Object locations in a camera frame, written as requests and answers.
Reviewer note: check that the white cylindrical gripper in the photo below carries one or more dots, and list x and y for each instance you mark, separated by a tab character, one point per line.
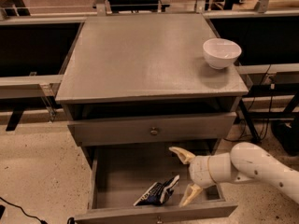
199	171

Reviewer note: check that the grey wooden drawer cabinet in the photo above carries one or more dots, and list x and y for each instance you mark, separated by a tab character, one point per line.
145	65

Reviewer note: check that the grey top drawer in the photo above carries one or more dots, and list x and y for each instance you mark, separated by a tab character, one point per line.
172	128

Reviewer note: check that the brass middle drawer knob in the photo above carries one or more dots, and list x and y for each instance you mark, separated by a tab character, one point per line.
159	220

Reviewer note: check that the white ceramic bowl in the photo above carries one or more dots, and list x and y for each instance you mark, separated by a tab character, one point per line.
220	53

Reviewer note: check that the brass drawer knob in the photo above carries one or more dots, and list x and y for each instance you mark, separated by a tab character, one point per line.
159	220
154	131

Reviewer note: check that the brass top drawer knob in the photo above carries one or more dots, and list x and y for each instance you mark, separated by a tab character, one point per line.
154	131

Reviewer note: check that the grey open middle drawer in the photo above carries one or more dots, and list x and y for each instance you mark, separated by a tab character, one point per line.
121	174

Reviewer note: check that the blue chip bag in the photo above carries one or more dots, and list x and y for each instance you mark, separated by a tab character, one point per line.
158	193

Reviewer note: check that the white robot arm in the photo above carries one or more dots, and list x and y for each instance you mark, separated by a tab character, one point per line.
245	163

